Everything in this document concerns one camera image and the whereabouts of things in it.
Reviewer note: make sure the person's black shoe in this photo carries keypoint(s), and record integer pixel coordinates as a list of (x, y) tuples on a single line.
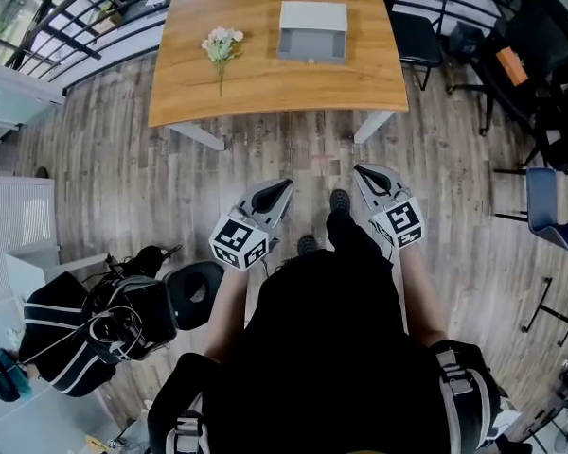
[(340, 200), (307, 245)]

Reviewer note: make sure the grey drawer box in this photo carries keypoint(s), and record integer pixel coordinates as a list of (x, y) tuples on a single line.
[(311, 45)]

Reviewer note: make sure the black striped backpack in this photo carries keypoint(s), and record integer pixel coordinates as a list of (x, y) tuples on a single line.
[(61, 348)]

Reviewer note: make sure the white table leg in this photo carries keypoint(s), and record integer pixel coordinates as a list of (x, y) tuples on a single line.
[(371, 127), (199, 136)]

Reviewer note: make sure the black office chair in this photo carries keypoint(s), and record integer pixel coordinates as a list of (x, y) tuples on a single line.
[(539, 50)]

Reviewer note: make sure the person's right forearm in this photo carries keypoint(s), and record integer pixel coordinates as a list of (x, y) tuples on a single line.
[(419, 296)]

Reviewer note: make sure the white perforated partition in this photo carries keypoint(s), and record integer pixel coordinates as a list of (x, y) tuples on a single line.
[(14, 234)]

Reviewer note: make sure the black round stool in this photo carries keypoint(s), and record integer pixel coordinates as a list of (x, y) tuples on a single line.
[(194, 296)]

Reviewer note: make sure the person's left forearm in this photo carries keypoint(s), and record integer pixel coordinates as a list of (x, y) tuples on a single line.
[(225, 310)]

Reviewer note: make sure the blue chair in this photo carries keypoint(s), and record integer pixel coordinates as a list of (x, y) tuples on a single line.
[(542, 201)]

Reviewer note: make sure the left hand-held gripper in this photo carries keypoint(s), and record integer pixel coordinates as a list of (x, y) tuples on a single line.
[(236, 244)]

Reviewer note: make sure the black folding chair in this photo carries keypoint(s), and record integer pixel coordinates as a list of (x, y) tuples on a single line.
[(419, 40)]

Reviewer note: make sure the blue bag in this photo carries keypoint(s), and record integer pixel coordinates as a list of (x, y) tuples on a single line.
[(2, 376)]

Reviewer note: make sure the orange box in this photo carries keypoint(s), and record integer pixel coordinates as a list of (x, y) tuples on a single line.
[(512, 66)]

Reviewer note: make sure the wooden table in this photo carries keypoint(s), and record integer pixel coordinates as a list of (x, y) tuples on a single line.
[(38, 37)]

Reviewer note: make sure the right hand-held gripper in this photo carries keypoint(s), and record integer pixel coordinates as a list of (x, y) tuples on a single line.
[(402, 220)]

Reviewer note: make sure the white artificial flower bouquet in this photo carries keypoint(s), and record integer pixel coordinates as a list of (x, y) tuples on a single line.
[(220, 45)]

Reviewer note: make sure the person's black clothing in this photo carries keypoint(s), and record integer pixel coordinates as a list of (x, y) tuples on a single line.
[(326, 348)]

